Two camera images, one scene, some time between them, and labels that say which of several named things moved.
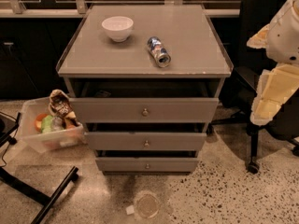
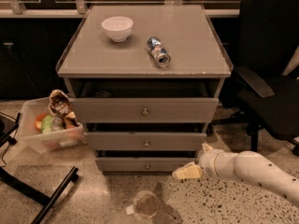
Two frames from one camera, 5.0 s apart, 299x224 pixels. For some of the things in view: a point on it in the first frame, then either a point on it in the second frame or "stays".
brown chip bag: (60, 105) stays
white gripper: (284, 41) → (206, 161)
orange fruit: (37, 123) stays
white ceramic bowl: (118, 27) stays
